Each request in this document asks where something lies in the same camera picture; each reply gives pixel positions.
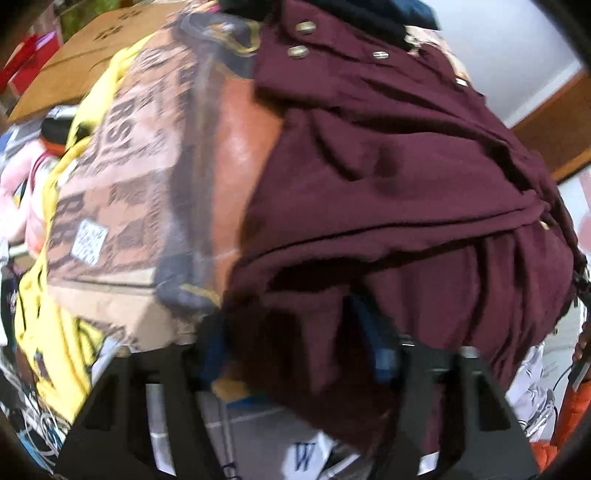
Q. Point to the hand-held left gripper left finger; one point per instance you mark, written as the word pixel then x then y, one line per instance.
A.
pixel 205 364

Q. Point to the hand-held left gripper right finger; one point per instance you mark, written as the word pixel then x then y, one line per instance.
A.
pixel 383 364

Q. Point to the maroon button shirt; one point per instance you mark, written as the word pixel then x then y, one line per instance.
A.
pixel 392 184

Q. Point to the person's right forearm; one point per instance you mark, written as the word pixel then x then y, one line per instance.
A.
pixel 570 415

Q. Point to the white printed bed sheet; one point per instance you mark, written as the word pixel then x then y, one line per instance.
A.
pixel 304 457

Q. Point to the yellow cloth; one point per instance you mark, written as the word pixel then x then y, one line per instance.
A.
pixel 60 332

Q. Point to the flat cardboard box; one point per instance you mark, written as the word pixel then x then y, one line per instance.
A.
pixel 83 60

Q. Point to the folded blue jeans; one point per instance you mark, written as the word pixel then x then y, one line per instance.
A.
pixel 418 10

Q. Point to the wooden door frame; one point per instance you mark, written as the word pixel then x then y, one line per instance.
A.
pixel 554 134

